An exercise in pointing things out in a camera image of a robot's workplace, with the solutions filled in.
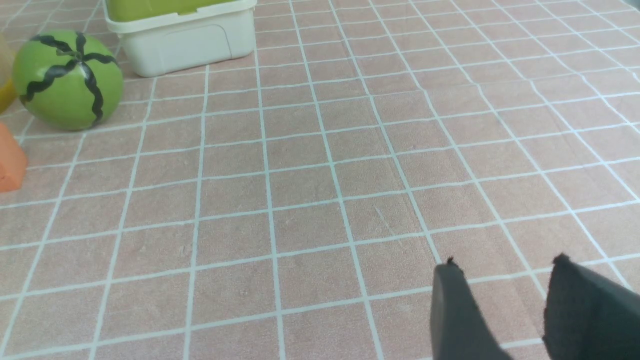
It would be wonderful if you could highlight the pink checkered tablecloth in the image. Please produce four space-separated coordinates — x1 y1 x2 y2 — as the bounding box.
1 0 639 360

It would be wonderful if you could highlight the orange foam cube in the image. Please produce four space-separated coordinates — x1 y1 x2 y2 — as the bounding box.
0 123 28 193

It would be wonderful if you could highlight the green toy watermelon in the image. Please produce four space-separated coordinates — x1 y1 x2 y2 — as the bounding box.
12 29 124 132

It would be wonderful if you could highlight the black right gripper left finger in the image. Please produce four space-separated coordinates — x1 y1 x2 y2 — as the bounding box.
430 257 512 360

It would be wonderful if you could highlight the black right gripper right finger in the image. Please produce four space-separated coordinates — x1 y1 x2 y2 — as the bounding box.
542 253 640 360

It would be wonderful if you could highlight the green and white storage box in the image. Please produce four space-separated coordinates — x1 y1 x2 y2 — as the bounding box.
103 0 257 78

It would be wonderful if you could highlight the yellow steamer basket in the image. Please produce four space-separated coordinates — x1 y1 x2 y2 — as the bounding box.
0 33 17 114

